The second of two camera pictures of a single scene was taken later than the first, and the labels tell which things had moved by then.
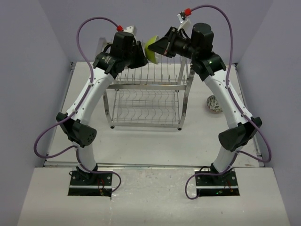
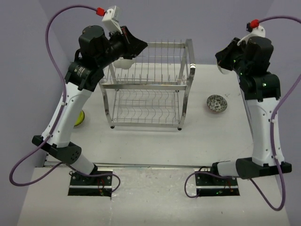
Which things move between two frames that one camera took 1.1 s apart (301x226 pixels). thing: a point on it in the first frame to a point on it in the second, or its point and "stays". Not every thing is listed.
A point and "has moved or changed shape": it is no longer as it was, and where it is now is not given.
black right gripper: [165, 45] to [222, 56]
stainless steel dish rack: [152, 95] stays
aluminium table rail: [151, 166] stays
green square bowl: [151, 55] has moved or changed shape
